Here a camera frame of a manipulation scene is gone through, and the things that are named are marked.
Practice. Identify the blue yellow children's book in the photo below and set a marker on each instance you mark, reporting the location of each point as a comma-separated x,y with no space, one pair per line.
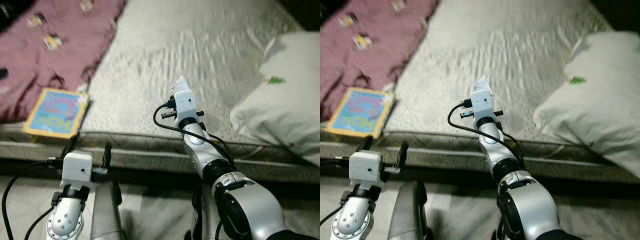
357,112
55,112

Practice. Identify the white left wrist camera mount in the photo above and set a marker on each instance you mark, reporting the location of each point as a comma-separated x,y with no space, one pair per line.
77,167
365,169

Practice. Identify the purple cartoon print blanket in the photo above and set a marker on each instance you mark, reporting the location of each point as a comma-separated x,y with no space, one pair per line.
365,70
45,70

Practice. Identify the white quilted mattress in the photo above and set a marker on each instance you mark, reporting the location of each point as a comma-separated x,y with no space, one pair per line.
175,55
490,50

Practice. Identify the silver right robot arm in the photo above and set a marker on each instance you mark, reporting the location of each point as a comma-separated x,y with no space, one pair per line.
250,205
535,210

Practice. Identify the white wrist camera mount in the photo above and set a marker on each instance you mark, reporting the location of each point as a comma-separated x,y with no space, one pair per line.
482,102
365,169
184,104
77,167

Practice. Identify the white pillow with tree print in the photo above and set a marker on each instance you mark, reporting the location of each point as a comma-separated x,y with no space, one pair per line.
590,110
285,110

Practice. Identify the silver left robot leg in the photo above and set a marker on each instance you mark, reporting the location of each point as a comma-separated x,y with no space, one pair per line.
105,212
405,212

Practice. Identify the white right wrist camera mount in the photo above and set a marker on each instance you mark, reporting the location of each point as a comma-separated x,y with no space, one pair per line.
482,102
184,104

